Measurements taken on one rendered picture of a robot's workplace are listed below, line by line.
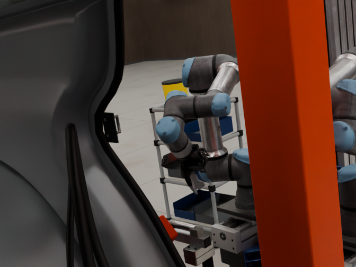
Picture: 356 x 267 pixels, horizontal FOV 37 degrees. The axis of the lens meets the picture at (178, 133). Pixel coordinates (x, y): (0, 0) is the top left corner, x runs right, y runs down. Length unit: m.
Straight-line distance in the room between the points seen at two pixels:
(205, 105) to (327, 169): 0.50
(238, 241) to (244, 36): 1.07
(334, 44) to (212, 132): 0.58
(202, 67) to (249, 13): 0.82
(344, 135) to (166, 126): 0.56
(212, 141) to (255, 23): 0.98
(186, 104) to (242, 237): 0.69
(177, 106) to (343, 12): 0.72
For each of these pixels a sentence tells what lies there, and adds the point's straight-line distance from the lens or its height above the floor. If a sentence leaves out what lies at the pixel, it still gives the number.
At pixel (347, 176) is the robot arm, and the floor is 1.03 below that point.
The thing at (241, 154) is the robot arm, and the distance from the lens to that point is 2.16.
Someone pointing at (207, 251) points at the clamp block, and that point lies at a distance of 1.65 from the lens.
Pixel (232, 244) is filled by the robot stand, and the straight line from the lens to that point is 2.15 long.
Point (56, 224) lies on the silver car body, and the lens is 1.16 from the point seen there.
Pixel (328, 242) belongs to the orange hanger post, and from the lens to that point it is 1.42.
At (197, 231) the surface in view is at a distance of 1.61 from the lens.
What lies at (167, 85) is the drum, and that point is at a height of 0.58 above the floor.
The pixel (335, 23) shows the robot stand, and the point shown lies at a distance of 2.00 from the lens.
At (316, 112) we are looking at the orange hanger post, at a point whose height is 1.37.
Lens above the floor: 1.65
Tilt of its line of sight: 13 degrees down
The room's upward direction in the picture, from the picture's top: 8 degrees counter-clockwise
